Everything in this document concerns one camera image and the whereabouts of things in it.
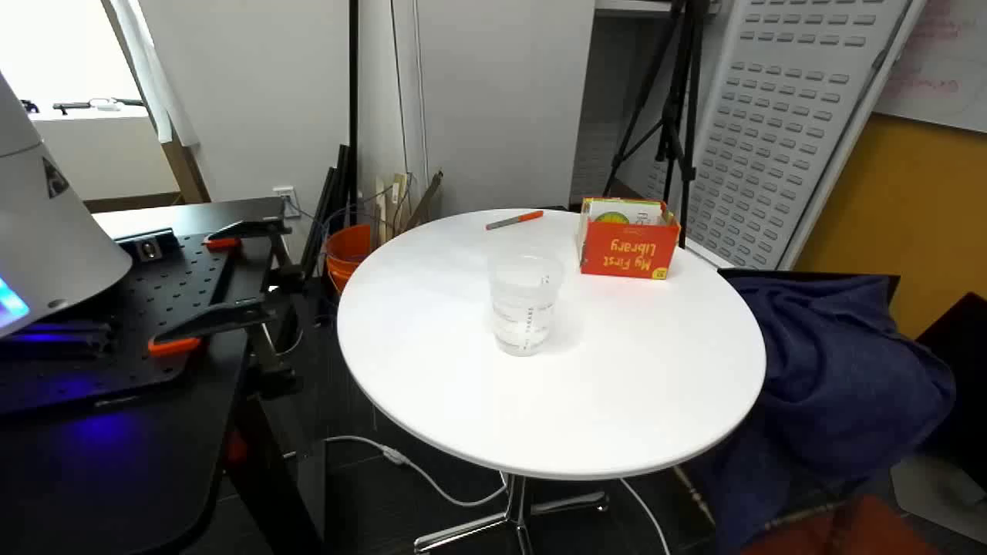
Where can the orange and grey pen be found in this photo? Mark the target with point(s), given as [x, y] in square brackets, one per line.
[513, 218]

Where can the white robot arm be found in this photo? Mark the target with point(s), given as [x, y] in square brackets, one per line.
[55, 254]

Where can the clear plastic cup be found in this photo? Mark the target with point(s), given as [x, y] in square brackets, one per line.
[523, 297]

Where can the orange book box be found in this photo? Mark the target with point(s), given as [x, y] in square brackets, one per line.
[628, 238]

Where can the orange bucket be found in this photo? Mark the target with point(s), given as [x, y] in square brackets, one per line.
[347, 249]

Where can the white round table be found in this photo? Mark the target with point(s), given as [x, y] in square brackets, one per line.
[637, 374]

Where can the white perforated panel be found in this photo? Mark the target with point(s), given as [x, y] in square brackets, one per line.
[787, 103]

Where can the dark blue cloth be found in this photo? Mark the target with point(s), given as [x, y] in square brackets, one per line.
[846, 396]

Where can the black perforated workbench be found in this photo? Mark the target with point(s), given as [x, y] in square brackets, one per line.
[113, 452]

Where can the upper orange-handled clamp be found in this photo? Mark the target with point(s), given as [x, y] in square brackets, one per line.
[231, 234]

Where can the orange-handled clamp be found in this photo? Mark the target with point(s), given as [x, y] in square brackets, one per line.
[216, 318]
[231, 234]

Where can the black camera tripod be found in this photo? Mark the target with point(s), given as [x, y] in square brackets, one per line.
[673, 64]

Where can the lower orange-handled clamp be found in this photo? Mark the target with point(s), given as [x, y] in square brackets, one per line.
[216, 318]

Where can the whiteboard on wall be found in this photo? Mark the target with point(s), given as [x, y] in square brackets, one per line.
[941, 69]

